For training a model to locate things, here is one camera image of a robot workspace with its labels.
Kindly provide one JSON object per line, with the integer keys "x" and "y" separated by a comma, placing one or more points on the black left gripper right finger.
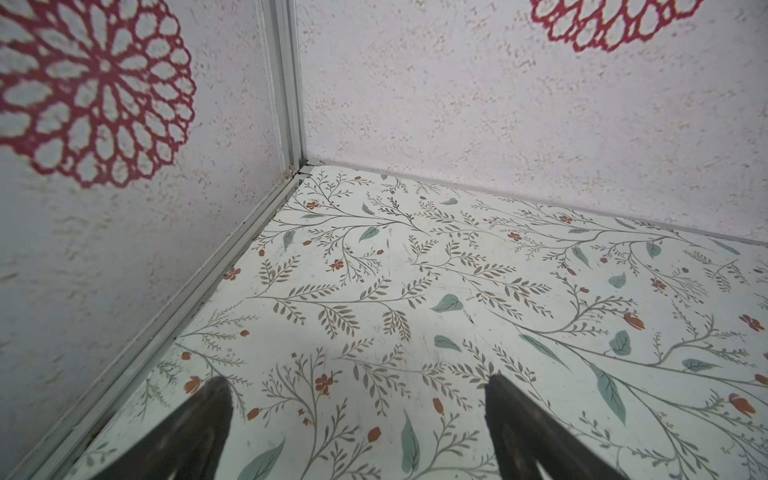
{"x": 528, "y": 442}

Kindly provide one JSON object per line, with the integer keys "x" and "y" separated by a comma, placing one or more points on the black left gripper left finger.
{"x": 188, "y": 444}

